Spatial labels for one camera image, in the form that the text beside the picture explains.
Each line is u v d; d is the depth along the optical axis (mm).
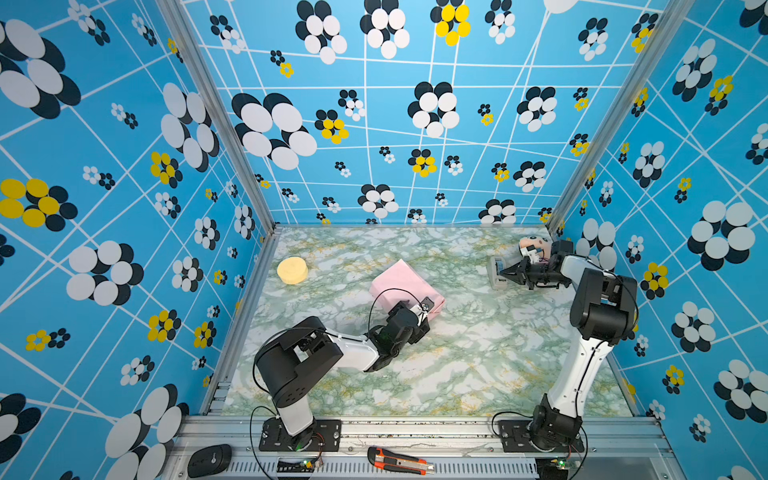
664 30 707
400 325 680
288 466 722
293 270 1056
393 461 694
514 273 933
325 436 737
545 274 873
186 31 713
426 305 766
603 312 578
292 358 481
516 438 723
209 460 685
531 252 963
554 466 697
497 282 992
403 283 959
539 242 1042
